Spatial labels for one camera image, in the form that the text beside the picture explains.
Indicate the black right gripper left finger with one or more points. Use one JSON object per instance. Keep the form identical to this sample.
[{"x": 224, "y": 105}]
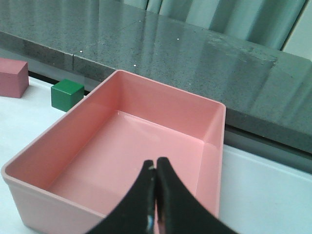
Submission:
[{"x": 135, "y": 214}]

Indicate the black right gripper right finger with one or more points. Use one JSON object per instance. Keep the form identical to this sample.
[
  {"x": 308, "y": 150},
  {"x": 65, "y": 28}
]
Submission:
[{"x": 178, "y": 211}]

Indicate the pink plastic bin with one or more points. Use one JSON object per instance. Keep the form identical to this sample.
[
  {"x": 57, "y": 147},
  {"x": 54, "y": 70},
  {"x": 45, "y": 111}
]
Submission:
[{"x": 79, "y": 169}]

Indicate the right green wooden cube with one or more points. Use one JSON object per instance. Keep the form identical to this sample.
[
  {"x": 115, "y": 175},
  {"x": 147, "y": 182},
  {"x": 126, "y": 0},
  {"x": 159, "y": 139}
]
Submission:
[{"x": 66, "y": 94}]

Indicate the pink wooden cube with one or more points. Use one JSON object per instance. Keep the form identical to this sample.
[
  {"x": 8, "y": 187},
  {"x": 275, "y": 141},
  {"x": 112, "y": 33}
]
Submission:
[{"x": 14, "y": 78}]

